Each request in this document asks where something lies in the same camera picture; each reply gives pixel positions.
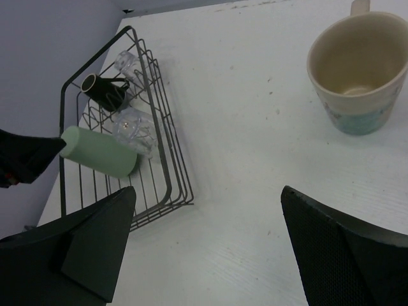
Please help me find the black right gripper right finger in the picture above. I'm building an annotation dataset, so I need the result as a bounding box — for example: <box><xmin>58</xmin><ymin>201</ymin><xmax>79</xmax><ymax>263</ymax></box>
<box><xmin>280</xmin><ymin>186</ymin><xmax>407</xmax><ymax>305</ymax></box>

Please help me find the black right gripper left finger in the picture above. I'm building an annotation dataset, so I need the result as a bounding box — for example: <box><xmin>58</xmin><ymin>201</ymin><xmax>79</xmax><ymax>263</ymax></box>
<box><xmin>1</xmin><ymin>187</ymin><xmax>136</xmax><ymax>305</ymax></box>

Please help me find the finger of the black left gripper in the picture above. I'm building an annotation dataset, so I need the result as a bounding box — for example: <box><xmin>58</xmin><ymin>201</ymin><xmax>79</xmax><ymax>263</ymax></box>
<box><xmin>1</xmin><ymin>130</ymin><xmax>66</xmax><ymax>188</ymax></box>

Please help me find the light green plastic cup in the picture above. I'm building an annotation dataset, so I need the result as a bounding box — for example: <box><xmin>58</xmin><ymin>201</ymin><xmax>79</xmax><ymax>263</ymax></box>
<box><xmin>60</xmin><ymin>126</ymin><xmax>138</xmax><ymax>179</ymax></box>

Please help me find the black ceramic mug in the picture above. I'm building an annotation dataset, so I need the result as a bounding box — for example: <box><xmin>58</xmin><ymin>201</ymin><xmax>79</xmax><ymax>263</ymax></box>
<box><xmin>80</xmin><ymin>73</ymin><xmax>130</xmax><ymax>112</ymax></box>

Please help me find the clear faceted plastic glass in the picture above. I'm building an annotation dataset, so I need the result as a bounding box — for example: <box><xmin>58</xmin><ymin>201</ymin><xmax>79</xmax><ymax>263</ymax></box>
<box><xmin>112</xmin><ymin>107</ymin><xmax>158</xmax><ymax>159</ymax></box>

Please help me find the large cream floral mug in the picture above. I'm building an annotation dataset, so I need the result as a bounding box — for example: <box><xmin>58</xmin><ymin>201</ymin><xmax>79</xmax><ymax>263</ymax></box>
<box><xmin>307</xmin><ymin>1</ymin><xmax>407</xmax><ymax>135</ymax></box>

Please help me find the dark wire dish rack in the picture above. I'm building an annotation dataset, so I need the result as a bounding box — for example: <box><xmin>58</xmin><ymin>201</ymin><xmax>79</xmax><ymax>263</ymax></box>
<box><xmin>55</xmin><ymin>25</ymin><xmax>194</xmax><ymax>230</ymax></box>

